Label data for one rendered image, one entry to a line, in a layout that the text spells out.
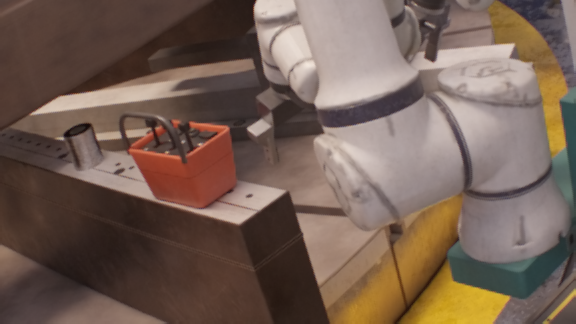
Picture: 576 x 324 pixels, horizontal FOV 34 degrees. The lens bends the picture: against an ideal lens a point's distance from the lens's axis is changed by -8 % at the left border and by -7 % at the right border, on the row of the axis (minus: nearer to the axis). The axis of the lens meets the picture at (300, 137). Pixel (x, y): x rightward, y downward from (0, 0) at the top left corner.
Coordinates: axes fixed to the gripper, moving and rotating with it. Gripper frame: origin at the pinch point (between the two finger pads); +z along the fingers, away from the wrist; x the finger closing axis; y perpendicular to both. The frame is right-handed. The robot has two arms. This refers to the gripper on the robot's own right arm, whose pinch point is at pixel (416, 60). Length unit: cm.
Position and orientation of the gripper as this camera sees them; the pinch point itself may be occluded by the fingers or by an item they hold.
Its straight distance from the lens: 219.4
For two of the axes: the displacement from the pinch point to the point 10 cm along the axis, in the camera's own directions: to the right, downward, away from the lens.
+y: 7.8, 4.2, -4.6
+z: -1.3, 8.3, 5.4
